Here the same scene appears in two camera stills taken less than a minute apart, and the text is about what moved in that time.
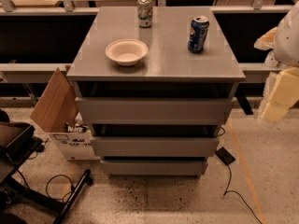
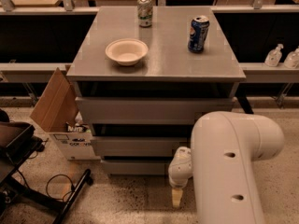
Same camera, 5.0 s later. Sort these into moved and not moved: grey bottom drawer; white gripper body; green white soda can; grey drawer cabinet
Moved: white gripper body
Not moved: grey drawer cabinet; grey bottom drawer; green white soda can
